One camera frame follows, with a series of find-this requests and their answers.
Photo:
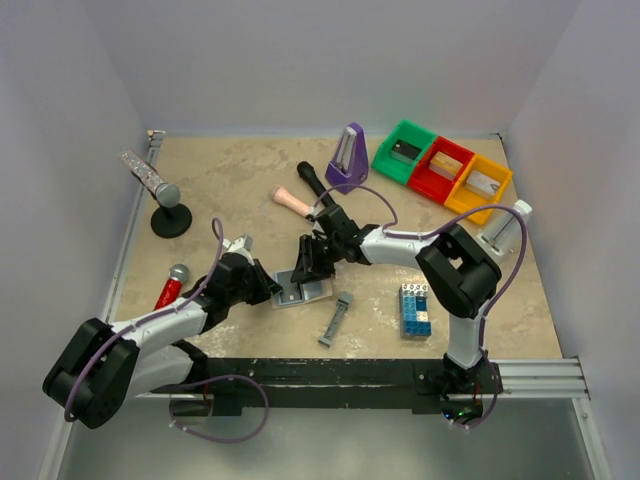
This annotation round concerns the glitter microphone on stand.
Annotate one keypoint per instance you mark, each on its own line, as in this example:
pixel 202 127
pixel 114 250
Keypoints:
pixel 166 194

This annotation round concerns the red storage bin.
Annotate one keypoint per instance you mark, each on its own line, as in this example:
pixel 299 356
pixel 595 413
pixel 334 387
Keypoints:
pixel 431 185

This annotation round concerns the tan card in red bin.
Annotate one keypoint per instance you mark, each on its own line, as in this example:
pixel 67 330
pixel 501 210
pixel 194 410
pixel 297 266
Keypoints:
pixel 445 165

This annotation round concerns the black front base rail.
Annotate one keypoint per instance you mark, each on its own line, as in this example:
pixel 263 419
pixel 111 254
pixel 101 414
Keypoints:
pixel 418 385

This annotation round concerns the black card in green bin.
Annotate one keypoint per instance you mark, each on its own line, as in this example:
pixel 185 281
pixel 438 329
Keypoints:
pixel 405 152

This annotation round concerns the purple metronome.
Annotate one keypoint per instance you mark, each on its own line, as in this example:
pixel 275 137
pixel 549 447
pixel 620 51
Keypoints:
pixel 349 166

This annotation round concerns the green storage bin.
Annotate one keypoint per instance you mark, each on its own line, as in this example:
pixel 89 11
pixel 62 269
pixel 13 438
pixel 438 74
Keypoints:
pixel 410 132

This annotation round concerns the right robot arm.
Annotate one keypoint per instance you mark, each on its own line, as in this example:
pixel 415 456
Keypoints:
pixel 459 272

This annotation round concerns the beige card holder wallet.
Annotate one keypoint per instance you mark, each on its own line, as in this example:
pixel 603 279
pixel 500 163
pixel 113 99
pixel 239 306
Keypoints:
pixel 295 294

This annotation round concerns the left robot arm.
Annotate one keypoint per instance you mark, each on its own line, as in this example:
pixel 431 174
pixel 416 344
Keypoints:
pixel 103 365

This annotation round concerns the white metronome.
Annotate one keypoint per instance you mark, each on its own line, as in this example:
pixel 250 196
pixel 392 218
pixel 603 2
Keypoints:
pixel 500 235

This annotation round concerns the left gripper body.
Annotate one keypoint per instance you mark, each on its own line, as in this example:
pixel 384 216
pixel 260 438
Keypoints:
pixel 258 284

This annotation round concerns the blue toy brick block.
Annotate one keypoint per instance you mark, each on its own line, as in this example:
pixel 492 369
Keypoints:
pixel 414 314

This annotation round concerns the black round microphone stand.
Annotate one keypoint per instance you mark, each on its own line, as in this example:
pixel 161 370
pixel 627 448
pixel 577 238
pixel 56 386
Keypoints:
pixel 169 223

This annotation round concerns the yellow storage bin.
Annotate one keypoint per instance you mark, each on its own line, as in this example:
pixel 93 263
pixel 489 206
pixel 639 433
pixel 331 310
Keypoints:
pixel 461 200

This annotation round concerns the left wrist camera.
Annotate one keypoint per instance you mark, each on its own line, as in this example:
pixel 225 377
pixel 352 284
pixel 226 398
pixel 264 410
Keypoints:
pixel 241 245

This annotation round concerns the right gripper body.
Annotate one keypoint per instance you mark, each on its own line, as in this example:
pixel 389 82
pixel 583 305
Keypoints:
pixel 314 251

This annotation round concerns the red glitter microphone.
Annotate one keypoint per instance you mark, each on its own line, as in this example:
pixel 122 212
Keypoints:
pixel 178 276

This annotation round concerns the aluminium frame rail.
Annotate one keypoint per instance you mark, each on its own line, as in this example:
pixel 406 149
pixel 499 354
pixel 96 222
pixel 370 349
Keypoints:
pixel 110 307

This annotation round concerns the pink microphone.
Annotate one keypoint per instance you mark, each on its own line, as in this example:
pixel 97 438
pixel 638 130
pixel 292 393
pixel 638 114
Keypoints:
pixel 283 197

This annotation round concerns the grey truss beam piece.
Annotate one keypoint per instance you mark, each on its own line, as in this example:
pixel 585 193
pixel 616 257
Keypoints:
pixel 343 303

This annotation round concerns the white card in yellow bin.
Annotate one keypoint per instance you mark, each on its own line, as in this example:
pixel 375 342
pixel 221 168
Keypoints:
pixel 482 185

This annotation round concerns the black microphone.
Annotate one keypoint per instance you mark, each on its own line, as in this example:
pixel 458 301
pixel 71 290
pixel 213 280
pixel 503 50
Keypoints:
pixel 308 174

